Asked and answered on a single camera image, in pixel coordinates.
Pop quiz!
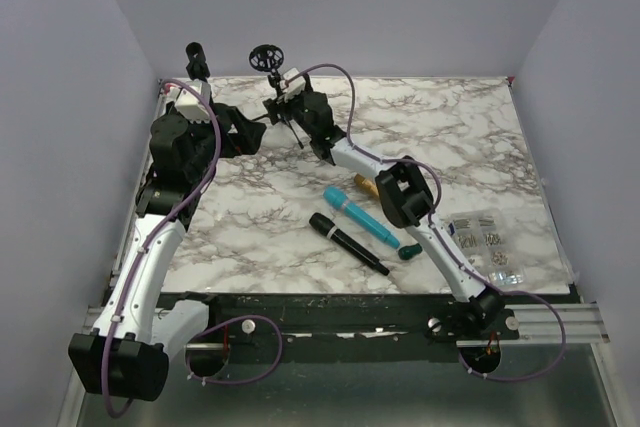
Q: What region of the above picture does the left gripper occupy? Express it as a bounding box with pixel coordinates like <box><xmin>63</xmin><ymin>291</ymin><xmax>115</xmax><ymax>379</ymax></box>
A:
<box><xmin>181</xmin><ymin>106</ymin><xmax>265</xmax><ymax>181</ymax></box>

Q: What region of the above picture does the black tripod mic stand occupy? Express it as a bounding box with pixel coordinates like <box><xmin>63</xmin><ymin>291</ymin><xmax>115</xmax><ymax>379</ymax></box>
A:
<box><xmin>248</xmin><ymin>44</ymin><xmax>313</xmax><ymax>149</ymax></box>

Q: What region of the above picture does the blue microphone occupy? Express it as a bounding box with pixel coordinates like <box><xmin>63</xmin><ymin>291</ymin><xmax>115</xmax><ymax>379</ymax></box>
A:
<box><xmin>323</xmin><ymin>186</ymin><xmax>400</xmax><ymax>250</ymax></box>

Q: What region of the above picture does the gold microphone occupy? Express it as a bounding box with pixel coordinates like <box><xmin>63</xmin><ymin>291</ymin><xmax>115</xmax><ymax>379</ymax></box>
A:
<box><xmin>354</xmin><ymin>174</ymin><xmax>379</xmax><ymax>200</ymax></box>

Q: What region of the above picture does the black microphone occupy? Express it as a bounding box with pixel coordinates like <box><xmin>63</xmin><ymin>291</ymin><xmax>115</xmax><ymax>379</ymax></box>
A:
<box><xmin>309</xmin><ymin>212</ymin><xmax>390</xmax><ymax>276</ymax></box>

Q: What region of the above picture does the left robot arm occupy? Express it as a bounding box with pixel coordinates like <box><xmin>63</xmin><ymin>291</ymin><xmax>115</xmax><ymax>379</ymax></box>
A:
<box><xmin>68</xmin><ymin>103</ymin><xmax>267</xmax><ymax>402</ymax></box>

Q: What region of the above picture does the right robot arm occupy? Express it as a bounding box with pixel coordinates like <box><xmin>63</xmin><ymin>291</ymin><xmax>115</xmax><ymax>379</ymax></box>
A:
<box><xmin>263</xmin><ymin>91</ymin><xmax>505</xmax><ymax>339</ymax></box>

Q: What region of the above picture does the clear plastic screw box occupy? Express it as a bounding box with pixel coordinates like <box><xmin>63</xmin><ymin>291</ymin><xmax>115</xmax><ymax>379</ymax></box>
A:
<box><xmin>448</xmin><ymin>209</ymin><xmax>525</xmax><ymax>289</ymax></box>

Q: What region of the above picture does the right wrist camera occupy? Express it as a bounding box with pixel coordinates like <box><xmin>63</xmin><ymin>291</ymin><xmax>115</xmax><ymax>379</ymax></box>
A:
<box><xmin>276</xmin><ymin>68</ymin><xmax>307</xmax><ymax>103</ymax></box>

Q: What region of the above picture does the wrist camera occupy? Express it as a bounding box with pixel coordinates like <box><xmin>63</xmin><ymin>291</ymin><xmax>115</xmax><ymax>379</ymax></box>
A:
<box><xmin>163</xmin><ymin>80</ymin><xmax>211</xmax><ymax>123</ymax></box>
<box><xmin>276</xmin><ymin>68</ymin><xmax>307</xmax><ymax>103</ymax></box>

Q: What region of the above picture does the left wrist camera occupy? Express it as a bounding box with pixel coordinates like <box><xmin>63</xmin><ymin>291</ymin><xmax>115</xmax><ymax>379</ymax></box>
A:
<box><xmin>163</xmin><ymin>80</ymin><xmax>211</xmax><ymax>123</ymax></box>

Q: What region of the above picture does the green handled screwdriver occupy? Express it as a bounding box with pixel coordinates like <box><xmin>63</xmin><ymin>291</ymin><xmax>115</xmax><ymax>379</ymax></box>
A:
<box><xmin>397</xmin><ymin>243</ymin><xmax>423</xmax><ymax>261</ymax></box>

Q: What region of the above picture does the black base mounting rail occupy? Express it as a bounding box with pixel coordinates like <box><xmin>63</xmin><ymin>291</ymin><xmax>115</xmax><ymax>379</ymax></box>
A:
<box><xmin>182</xmin><ymin>292</ymin><xmax>519</xmax><ymax>373</ymax></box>

